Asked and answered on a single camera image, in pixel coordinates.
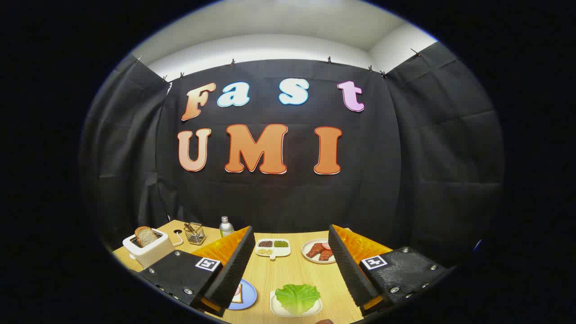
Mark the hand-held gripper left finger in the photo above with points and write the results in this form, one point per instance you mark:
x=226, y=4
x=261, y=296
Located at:
x=234, y=270

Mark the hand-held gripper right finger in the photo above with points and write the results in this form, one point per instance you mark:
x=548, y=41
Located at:
x=348, y=270

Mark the green lettuce leaf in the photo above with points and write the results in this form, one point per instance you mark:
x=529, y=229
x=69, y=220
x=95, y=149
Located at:
x=297, y=296

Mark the toasted bread slice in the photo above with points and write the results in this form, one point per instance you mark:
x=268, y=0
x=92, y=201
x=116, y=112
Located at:
x=145, y=236

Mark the brown meat piece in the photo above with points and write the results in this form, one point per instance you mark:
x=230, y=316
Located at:
x=314, y=250
x=326, y=255

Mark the white bread slice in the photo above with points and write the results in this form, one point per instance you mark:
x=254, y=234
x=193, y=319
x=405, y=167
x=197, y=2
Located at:
x=237, y=297

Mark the blue plate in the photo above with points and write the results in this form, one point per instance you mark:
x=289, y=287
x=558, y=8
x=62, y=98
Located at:
x=249, y=294

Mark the pile of yellow beans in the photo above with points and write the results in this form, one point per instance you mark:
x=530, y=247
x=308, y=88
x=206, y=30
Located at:
x=264, y=252

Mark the pile of dark beans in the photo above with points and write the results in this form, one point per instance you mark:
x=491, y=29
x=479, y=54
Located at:
x=265, y=244

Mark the silver green bottle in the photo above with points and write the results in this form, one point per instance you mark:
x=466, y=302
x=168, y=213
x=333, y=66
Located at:
x=226, y=228

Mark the round white plate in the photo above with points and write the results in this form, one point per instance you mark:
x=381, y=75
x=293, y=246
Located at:
x=308, y=246

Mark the white divided dish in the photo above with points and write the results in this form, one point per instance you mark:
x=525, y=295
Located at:
x=281, y=251

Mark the pile of green beans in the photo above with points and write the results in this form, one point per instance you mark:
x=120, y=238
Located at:
x=281, y=244

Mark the white rectangular dish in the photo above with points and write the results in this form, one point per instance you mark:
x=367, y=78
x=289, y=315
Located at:
x=275, y=307

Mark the brown utensil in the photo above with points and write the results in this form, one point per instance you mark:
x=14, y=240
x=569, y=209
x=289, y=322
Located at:
x=189, y=228

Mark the white toaster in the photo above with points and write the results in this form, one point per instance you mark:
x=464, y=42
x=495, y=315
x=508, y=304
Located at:
x=150, y=254

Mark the black backdrop cloth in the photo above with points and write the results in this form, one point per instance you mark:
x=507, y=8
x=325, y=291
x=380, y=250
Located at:
x=279, y=198

